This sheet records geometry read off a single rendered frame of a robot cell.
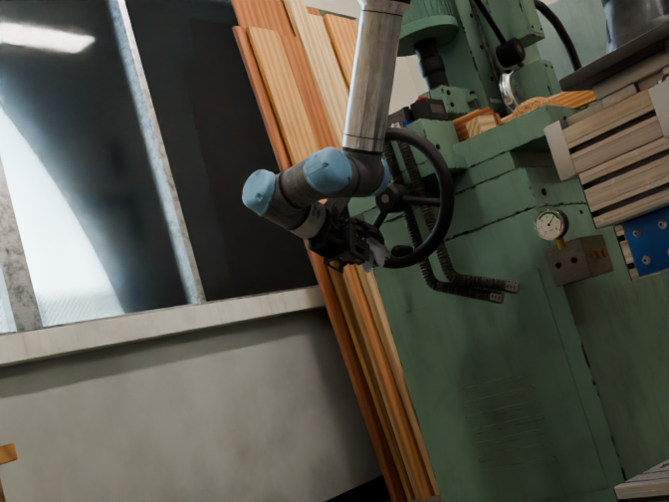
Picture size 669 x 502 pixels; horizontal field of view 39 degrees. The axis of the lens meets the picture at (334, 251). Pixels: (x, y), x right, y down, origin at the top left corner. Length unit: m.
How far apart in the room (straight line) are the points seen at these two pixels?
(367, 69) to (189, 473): 1.72
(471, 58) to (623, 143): 0.96
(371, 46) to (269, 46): 2.20
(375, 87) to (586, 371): 0.72
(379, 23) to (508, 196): 0.52
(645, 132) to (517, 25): 1.02
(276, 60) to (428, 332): 1.97
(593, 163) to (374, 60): 0.44
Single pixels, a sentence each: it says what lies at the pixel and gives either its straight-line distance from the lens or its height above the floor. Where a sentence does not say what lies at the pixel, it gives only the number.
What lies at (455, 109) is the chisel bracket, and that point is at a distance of 2.26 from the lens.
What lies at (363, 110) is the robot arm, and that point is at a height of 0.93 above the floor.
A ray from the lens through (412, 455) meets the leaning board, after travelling 3.48.
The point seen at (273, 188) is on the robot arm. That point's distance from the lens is 1.66.
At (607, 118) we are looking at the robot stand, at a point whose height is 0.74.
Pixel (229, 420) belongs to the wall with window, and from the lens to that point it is 3.24.
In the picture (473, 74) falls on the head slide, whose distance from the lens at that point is 2.37.
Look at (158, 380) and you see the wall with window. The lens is 3.07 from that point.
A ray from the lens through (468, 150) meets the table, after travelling 2.07.
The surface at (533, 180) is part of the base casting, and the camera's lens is 2.03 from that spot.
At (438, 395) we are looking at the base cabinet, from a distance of 2.16.
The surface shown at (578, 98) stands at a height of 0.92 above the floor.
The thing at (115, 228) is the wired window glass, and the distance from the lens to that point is 3.23.
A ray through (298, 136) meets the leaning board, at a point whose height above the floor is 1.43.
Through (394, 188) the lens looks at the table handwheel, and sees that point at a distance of 1.94.
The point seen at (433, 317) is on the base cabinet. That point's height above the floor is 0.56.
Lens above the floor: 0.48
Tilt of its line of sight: 8 degrees up
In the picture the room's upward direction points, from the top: 16 degrees counter-clockwise
